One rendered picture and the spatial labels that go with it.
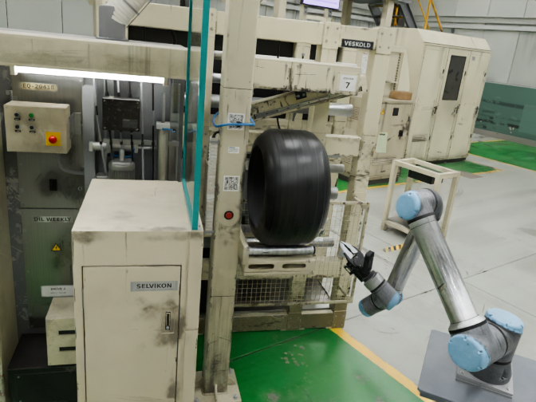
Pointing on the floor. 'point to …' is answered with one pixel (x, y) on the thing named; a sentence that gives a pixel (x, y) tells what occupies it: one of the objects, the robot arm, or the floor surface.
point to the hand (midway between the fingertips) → (342, 243)
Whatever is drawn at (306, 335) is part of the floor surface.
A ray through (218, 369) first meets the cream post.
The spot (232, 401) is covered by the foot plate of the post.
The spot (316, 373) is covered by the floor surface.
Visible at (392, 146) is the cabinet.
